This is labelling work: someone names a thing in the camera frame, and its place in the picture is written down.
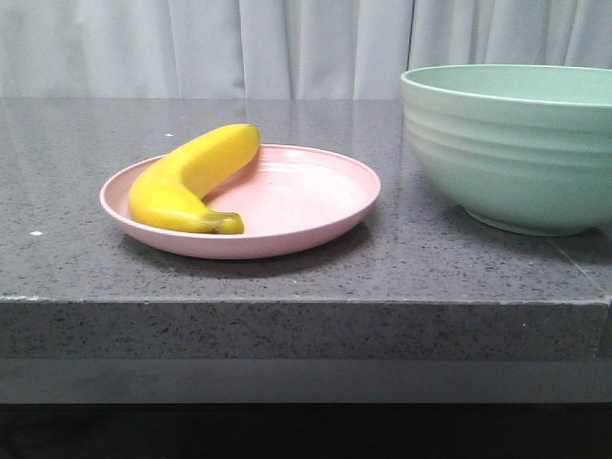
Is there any yellow banana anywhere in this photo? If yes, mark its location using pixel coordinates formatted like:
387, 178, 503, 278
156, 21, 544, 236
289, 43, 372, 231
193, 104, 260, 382
128, 123, 260, 234

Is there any pink plate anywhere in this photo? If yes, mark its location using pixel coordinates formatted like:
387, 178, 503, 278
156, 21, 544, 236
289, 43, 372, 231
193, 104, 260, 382
99, 144, 382, 260

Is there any green bowl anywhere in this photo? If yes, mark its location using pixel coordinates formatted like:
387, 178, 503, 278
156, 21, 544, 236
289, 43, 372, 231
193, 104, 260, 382
401, 64, 611, 236

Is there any white curtain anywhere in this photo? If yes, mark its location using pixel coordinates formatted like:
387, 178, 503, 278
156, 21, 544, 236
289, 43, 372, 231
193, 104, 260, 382
1, 1, 611, 99

